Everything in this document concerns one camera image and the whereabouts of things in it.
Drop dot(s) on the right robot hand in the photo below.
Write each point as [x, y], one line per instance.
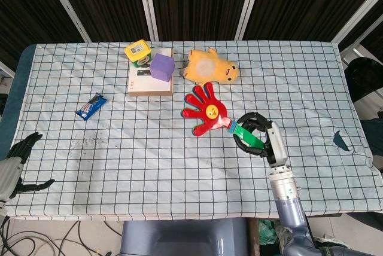
[266, 140]

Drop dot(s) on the checked white tablecloth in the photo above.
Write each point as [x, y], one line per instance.
[191, 154]

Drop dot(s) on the blue snack packet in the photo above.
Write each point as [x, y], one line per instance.
[91, 106]

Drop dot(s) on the green plastic bag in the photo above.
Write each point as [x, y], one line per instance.
[269, 232]

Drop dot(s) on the red hand clapper toy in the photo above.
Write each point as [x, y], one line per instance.
[209, 112]

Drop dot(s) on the black chair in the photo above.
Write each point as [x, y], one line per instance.
[363, 78]

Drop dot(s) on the yellow lidded green tub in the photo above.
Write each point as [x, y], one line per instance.
[139, 52]

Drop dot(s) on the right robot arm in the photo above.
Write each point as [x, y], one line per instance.
[291, 208]

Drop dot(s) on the yellow plush toy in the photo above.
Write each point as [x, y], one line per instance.
[209, 68]

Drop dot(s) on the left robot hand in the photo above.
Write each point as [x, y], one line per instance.
[10, 169]

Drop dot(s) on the purple cube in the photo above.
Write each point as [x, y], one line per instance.
[161, 67]

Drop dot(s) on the white flat cardboard box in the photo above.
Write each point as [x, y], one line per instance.
[149, 84]

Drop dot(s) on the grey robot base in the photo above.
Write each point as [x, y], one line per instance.
[184, 236]

